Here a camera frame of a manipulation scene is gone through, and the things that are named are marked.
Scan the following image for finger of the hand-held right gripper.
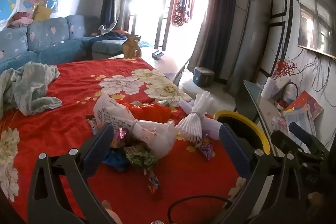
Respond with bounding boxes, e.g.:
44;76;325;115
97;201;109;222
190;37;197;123
288;122;319;147
271;130;305;153

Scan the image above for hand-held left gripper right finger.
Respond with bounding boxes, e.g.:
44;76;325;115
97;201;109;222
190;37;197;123
219;123;307;224

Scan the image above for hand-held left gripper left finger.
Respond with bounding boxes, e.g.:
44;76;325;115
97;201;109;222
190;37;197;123
28;123;116;224

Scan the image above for black red packet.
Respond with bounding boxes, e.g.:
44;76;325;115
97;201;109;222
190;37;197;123
86;115;101;136

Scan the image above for pink foil wrapper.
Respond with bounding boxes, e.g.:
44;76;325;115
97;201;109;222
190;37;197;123
110;127;130;148

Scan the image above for blue wrapper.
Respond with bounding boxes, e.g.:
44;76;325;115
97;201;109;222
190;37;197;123
102;150;130;172

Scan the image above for yellow trash bin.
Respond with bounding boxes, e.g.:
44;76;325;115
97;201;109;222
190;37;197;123
213;110;271;156

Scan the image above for purple candy wrapper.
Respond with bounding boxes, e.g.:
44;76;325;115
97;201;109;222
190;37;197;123
194;134;215;161

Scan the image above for green snack wrapper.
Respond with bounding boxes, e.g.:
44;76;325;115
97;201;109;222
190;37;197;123
123;144;158;169

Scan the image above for white plastic bag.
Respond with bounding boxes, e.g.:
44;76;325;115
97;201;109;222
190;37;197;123
93;93;176;159

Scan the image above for red plastic bag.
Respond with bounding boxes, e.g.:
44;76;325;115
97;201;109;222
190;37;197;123
117;99;172;122

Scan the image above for striped colourful wrapper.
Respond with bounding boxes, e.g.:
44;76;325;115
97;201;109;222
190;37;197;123
143;168;160;194

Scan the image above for person's right hand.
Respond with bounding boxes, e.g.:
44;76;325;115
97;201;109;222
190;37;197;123
308;191;326;204

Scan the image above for person's left hand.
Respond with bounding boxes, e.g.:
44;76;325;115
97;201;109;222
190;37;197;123
102;200;123;224

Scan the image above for white printed paper sheets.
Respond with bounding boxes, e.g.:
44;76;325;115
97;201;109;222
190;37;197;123
283;109;317;136

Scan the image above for red book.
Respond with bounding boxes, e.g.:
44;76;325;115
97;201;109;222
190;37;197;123
285;90;324;120

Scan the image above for television cabinet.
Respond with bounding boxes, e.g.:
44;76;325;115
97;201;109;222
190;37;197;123
235;79;336;157

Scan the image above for red floral blanket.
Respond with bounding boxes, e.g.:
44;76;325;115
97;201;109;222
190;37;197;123
0;59;263;224

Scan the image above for white paper roll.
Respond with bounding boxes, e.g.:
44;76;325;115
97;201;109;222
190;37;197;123
261;77;278;100

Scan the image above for red berry branches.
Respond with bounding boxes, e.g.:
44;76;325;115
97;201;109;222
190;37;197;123
273;59;299;81

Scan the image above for blue grey box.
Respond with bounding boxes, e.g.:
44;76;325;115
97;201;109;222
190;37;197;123
193;67;215;88

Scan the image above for light green cloth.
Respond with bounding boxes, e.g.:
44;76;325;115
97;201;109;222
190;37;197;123
0;61;62;117

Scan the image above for brown paper bag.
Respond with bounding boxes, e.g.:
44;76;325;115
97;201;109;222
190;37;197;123
122;34;142;59

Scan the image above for grey table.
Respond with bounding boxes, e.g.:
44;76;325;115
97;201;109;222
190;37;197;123
108;48;193;79

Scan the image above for silver standing air conditioner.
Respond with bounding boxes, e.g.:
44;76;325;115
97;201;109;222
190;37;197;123
226;0;274;96

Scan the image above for dark blue clothes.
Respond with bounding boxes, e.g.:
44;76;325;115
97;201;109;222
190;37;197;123
98;30;130;42

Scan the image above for blue sofa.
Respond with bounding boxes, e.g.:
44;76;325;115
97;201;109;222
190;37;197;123
0;15;155;67

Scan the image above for grey curtain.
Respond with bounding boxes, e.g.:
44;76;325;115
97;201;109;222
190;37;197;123
189;0;240;74

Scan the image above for yellow pillow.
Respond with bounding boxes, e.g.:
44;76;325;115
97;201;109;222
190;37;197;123
33;5;53;22

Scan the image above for pink clothes pile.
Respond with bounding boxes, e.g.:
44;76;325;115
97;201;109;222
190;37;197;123
8;11;33;28

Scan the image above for glass balcony door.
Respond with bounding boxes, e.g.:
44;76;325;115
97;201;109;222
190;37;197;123
123;0;216;52

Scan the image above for hanging clothes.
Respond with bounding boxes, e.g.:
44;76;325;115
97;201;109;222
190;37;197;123
171;0;198;28

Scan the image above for world map poster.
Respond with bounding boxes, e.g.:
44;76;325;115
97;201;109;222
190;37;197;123
0;0;20;28

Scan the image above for round black ring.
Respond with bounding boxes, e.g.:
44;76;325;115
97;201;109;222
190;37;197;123
282;81;300;107

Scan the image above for black cable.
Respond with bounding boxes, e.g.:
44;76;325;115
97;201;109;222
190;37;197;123
167;195;237;224

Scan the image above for wall television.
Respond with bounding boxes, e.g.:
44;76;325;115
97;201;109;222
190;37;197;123
296;0;336;60

